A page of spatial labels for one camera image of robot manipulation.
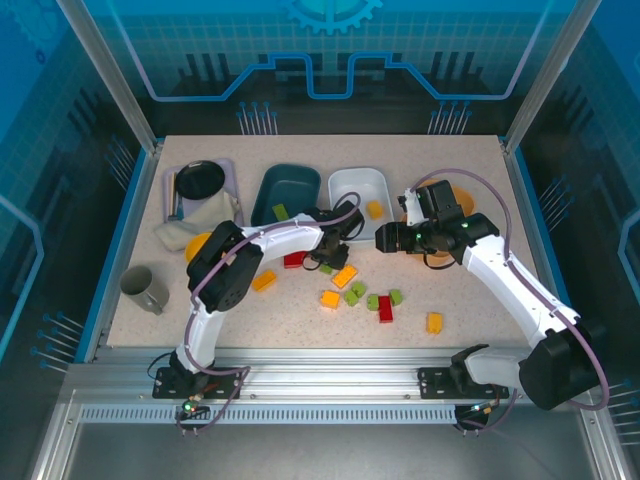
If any orange plastic container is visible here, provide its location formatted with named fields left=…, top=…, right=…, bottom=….
left=413, top=180, right=476, bottom=268

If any white plastic container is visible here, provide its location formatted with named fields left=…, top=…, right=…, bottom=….
left=327, top=166, right=394, bottom=245

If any teal plastic container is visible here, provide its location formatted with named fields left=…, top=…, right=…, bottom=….
left=249, top=163, right=322, bottom=229

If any long orange lego brick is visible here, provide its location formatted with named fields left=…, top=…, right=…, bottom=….
left=331, top=263, right=360, bottom=289
left=251, top=269, right=279, bottom=293

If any lavender tray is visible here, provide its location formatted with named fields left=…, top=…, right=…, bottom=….
left=162, top=157, right=246, bottom=227

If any yellow bowl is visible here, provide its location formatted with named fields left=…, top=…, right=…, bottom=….
left=184, top=231, right=221, bottom=262

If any beige cloth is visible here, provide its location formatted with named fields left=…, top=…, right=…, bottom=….
left=152, top=193, right=242, bottom=253

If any black round plate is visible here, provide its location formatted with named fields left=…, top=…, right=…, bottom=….
left=176, top=159, right=226, bottom=200

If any small circuit board with LED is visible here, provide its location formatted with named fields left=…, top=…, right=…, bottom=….
left=180, top=397, right=209, bottom=419
left=462, top=399, right=501, bottom=419

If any grey cup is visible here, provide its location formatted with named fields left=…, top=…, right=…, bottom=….
left=119, top=264, right=170, bottom=316

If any grey metal lower panel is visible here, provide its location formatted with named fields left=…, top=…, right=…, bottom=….
left=29, top=389, right=621, bottom=480

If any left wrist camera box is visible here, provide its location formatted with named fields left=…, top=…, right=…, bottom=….
left=344, top=205, right=366, bottom=240

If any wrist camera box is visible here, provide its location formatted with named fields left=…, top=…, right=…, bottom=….
left=344, top=205, right=366, bottom=240
left=397, top=178, right=464, bottom=222

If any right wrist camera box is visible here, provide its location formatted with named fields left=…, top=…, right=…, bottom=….
left=397, top=178, right=464, bottom=222

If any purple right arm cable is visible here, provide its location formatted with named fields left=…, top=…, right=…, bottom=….
left=412, top=168, right=610, bottom=412

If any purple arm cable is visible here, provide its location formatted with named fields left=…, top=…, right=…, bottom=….
left=412, top=168, right=610, bottom=412
left=183, top=191, right=364, bottom=374

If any aluminium front rail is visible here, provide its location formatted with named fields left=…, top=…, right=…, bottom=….
left=64, top=347, right=601, bottom=404

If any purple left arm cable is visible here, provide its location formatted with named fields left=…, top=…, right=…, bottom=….
left=183, top=191, right=364, bottom=374

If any slotted cable duct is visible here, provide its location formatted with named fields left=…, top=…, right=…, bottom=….
left=78, top=404, right=459, bottom=424

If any wooden handled utensil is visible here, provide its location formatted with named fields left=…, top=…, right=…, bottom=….
left=167, top=170, right=181, bottom=221

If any aluminium frame post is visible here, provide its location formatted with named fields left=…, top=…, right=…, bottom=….
left=55, top=0, right=164, bottom=156
left=501, top=0, right=599, bottom=156

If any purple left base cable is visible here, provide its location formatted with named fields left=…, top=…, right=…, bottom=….
left=174, top=365, right=251, bottom=436

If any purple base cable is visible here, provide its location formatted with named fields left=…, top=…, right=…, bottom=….
left=457, top=387, right=519, bottom=435
left=174, top=365, right=251, bottom=436

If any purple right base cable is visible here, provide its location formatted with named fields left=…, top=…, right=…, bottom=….
left=457, top=387, right=519, bottom=435

